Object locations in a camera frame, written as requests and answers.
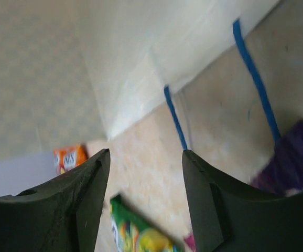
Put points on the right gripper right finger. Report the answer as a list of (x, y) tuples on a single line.
[(229, 215)]

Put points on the purple candy bag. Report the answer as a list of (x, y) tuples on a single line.
[(189, 240), (283, 175)]

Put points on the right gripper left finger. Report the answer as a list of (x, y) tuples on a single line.
[(62, 214)]

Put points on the green lemon candy bag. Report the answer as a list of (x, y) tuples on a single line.
[(133, 233)]

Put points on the checkered paper bag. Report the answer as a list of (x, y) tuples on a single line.
[(75, 71)]

